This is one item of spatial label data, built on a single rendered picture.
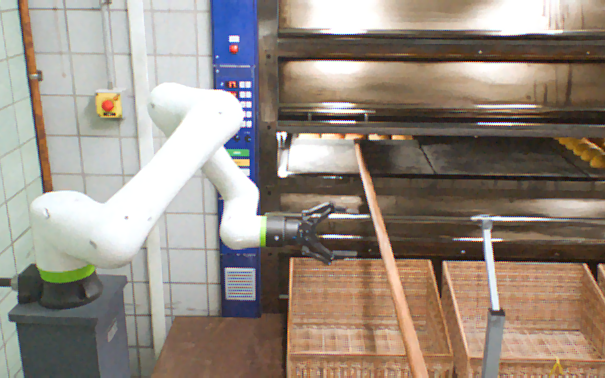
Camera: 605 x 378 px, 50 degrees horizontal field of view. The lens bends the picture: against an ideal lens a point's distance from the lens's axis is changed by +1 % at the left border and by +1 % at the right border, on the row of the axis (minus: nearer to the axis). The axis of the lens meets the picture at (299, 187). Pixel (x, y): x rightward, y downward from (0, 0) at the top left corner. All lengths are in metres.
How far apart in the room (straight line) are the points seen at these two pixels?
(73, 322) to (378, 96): 1.34
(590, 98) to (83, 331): 1.86
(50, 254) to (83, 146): 1.08
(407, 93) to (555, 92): 0.52
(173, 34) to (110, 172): 0.59
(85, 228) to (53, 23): 1.23
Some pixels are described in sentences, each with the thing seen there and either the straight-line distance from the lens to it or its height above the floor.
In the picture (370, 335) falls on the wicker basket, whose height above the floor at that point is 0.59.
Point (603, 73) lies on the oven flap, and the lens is 2.56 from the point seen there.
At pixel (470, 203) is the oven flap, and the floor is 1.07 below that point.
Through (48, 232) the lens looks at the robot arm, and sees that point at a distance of 1.49.
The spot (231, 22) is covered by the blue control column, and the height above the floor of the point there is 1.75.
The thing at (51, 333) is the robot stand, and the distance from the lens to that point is 1.59.
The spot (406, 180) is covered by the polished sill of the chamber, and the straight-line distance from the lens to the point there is 2.45.
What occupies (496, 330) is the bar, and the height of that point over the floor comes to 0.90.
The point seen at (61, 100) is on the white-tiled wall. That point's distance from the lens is 2.53.
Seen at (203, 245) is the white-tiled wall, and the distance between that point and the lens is 2.57.
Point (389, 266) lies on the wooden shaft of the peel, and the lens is 1.69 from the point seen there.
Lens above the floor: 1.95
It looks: 19 degrees down
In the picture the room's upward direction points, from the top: 1 degrees clockwise
